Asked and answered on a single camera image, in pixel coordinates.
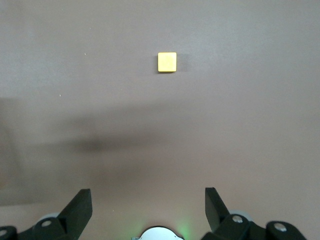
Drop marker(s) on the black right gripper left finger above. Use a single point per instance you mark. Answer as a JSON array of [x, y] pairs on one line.
[[75, 212]]

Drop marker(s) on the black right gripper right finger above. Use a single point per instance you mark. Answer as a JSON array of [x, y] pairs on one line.
[[217, 212]]

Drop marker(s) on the yellow block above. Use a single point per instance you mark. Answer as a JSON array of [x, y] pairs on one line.
[[167, 62]]

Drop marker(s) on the brown table cloth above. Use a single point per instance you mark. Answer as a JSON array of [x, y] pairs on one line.
[[100, 75]]

